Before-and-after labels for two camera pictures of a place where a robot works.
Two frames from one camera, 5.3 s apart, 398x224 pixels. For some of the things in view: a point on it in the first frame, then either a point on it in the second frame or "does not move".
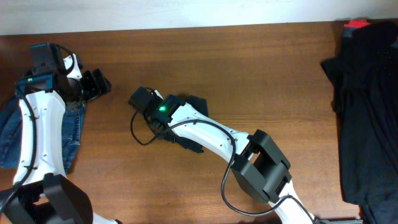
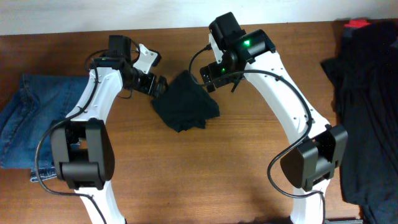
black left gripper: [97, 84] → [147, 87]
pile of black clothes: [365, 81] does not move
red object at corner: [357, 23] does not move
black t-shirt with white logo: [157, 112] → [185, 104]
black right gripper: [157, 130] → [220, 78]
